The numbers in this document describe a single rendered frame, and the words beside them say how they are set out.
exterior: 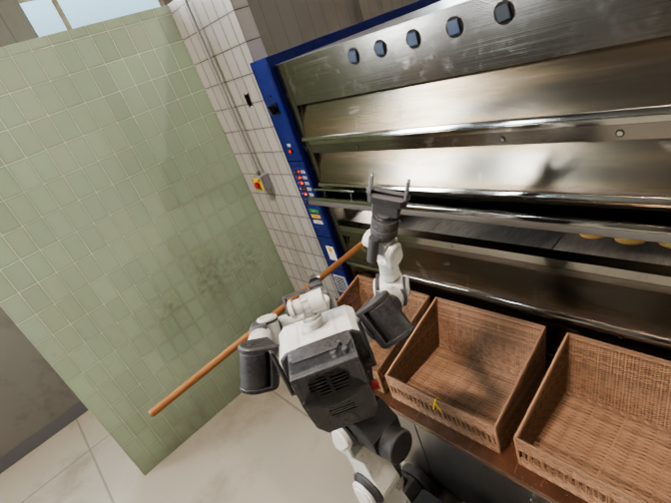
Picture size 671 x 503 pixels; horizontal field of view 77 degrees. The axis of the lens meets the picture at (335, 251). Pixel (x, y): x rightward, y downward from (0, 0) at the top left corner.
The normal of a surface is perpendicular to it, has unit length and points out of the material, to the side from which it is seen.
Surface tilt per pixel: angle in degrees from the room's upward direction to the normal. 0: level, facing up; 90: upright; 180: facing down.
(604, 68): 70
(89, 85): 90
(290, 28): 90
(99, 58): 90
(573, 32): 90
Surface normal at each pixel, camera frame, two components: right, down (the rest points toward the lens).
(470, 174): -0.76, 0.20
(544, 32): -0.69, 0.52
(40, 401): 0.66, 0.15
